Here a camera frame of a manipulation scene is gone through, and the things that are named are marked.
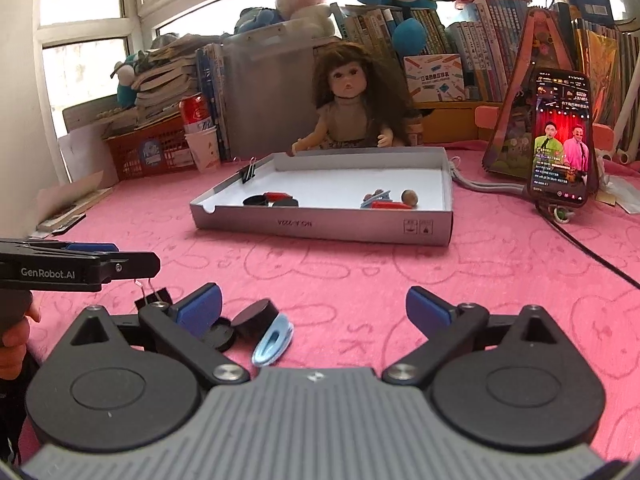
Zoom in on brown haired doll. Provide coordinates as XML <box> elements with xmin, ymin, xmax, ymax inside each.
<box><xmin>284</xmin><ymin>42</ymin><xmax>412</xmax><ymax>157</ymax></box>

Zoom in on small blue plush toy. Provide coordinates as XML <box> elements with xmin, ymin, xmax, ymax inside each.
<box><xmin>114</xmin><ymin>52</ymin><xmax>139</xmax><ymax>109</ymax></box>

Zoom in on person's left hand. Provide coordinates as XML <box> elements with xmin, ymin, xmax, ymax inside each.
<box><xmin>0</xmin><ymin>305</ymin><xmax>42</xmax><ymax>384</ymax></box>

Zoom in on pink rabbit print towel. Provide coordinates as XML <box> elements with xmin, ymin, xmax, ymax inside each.
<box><xmin>20</xmin><ymin>146</ymin><xmax>640</xmax><ymax>461</ymax></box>

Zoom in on black cable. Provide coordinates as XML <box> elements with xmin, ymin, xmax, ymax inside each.
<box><xmin>534</xmin><ymin>200</ymin><xmax>640</xmax><ymax>291</ymax></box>

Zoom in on pink triangular book stand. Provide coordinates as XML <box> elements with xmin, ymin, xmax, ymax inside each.
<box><xmin>481</xmin><ymin>7</ymin><xmax>587</xmax><ymax>179</ymax></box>

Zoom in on row of upright books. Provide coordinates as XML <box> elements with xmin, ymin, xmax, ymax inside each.
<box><xmin>331</xmin><ymin>0</ymin><xmax>532</xmax><ymax>104</ymax></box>

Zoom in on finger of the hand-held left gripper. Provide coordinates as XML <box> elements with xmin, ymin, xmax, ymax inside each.
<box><xmin>100</xmin><ymin>251</ymin><xmax>162</xmax><ymax>286</ymax></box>
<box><xmin>64</xmin><ymin>242</ymin><xmax>120</xmax><ymax>254</ymax></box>

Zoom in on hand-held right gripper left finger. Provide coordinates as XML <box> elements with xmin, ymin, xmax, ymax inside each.
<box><xmin>52</xmin><ymin>282</ymin><xmax>252</xmax><ymax>387</ymax></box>

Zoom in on red basket with sticker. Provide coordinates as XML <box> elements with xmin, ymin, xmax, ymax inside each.
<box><xmin>104</xmin><ymin>114</ymin><xmax>199</xmax><ymax>182</ymax></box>

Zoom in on flat lying book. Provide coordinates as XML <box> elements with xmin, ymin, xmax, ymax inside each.
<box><xmin>36</xmin><ymin>186</ymin><xmax>114</xmax><ymax>234</ymax></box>

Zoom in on stack of worn books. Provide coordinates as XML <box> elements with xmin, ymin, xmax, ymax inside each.
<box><xmin>131</xmin><ymin>34</ymin><xmax>202</xmax><ymax>127</ymax></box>

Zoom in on red drink can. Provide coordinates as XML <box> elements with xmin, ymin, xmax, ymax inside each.
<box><xmin>178</xmin><ymin>92</ymin><xmax>209</xmax><ymax>136</ymax></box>

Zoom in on wooden box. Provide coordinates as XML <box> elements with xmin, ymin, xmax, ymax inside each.
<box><xmin>409</xmin><ymin>100</ymin><xmax>507</xmax><ymax>149</ymax></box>

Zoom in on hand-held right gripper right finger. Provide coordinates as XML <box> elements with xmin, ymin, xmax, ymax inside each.
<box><xmin>381</xmin><ymin>286</ymin><xmax>586</xmax><ymax>387</ymax></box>

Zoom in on light blue clip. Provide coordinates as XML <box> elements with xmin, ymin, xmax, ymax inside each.
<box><xmin>360</xmin><ymin>191</ymin><xmax>394</xmax><ymax>210</ymax></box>
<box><xmin>251</xmin><ymin>311</ymin><xmax>294</xmax><ymax>367</ymax></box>

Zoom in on grey cardboard box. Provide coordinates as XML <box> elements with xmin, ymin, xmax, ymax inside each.
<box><xmin>188</xmin><ymin>147</ymin><xmax>455</xmax><ymax>247</ymax></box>

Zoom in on grey cable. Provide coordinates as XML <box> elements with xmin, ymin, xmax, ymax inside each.
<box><xmin>446</xmin><ymin>156</ymin><xmax>532</xmax><ymax>197</ymax></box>

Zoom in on upright blue books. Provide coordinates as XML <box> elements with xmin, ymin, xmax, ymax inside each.
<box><xmin>194</xmin><ymin>42</ymin><xmax>232</xmax><ymax>162</ymax></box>

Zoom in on white paper cup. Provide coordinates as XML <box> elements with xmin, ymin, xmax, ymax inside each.
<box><xmin>184</xmin><ymin>127</ymin><xmax>222</xmax><ymax>174</ymax></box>

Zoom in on large black binder clip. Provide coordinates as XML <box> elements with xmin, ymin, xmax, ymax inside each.
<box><xmin>134</xmin><ymin>279</ymin><xmax>174</xmax><ymax>312</ymax></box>

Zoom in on small black binder clip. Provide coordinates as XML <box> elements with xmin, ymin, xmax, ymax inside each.
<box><xmin>234</xmin><ymin>156</ymin><xmax>261</xmax><ymax>185</ymax></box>

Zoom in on smartphone with lit screen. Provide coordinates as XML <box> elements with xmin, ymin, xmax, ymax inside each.
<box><xmin>527</xmin><ymin>67</ymin><xmax>597</xmax><ymax>209</ymax></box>

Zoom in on dark blue plush toy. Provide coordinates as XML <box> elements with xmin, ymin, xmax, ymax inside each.
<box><xmin>234</xmin><ymin>6</ymin><xmax>282</xmax><ymax>37</ymax></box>

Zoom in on colourful printed carton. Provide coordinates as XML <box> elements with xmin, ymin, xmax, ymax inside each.
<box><xmin>403</xmin><ymin>53</ymin><xmax>467</xmax><ymax>104</ymax></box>

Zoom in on grey storage bin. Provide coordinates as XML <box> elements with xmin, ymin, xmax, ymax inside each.
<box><xmin>219</xmin><ymin>19</ymin><xmax>342</xmax><ymax>162</ymax></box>

